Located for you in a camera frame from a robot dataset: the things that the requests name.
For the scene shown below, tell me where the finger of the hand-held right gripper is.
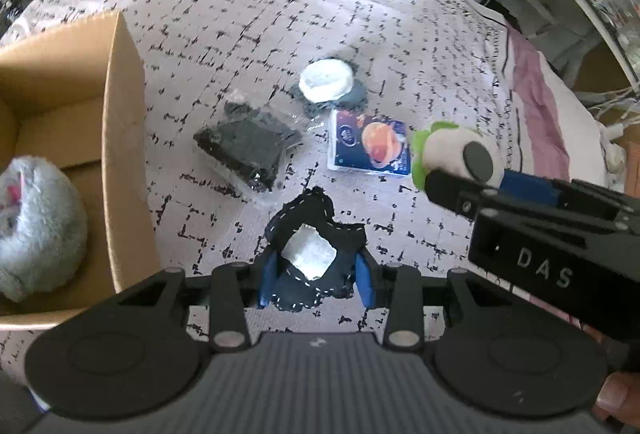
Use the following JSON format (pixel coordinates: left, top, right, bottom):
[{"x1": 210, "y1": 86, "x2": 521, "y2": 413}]
[
  {"x1": 425, "y1": 168, "x2": 551, "y2": 217},
  {"x1": 500, "y1": 170, "x2": 640, "y2": 235}
]

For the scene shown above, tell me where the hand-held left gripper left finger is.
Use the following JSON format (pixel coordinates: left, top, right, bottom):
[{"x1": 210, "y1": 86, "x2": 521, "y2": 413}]
[{"x1": 115, "y1": 250, "x2": 279, "y2": 354}]

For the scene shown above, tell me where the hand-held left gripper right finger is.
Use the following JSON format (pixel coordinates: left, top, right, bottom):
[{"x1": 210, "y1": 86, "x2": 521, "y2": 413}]
[{"x1": 353, "y1": 250, "x2": 521, "y2": 349}]

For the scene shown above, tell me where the green white plush toy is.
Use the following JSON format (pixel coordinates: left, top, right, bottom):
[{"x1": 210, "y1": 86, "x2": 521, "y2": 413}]
[{"x1": 410, "y1": 121, "x2": 506, "y2": 191}]

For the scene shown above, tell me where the black stitched cloth pouch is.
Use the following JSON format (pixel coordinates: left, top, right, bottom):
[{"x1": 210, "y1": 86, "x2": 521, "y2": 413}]
[{"x1": 264, "y1": 186, "x2": 368, "y2": 313}]

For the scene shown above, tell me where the blue tissue packet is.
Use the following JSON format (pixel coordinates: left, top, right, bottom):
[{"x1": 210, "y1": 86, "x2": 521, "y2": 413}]
[{"x1": 327, "y1": 108, "x2": 412, "y2": 175}]

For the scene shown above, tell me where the black item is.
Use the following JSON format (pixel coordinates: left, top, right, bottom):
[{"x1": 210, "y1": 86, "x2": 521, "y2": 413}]
[{"x1": 192, "y1": 100, "x2": 305, "y2": 193}]

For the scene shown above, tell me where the cardboard box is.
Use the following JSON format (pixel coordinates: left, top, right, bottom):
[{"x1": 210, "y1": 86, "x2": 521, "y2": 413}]
[{"x1": 0, "y1": 10, "x2": 161, "y2": 331}]

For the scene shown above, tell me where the person's right hand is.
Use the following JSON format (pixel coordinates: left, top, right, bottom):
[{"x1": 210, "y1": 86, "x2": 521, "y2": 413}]
[{"x1": 592, "y1": 371, "x2": 640, "y2": 430}]

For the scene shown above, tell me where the white quilt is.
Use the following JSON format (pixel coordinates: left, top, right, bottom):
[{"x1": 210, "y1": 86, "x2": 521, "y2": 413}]
[{"x1": 545, "y1": 58, "x2": 626, "y2": 195}]

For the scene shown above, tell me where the white round pad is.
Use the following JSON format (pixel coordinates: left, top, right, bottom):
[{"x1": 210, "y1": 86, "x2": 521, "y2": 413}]
[{"x1": 298, "y1": 58, "x2": 353, "y2": 103}]

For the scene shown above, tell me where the grey plush toy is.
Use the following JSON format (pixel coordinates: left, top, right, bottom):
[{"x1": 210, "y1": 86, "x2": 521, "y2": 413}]
[{"x1": 0, "y1": 155, "x2": 88, "y2": 303}]

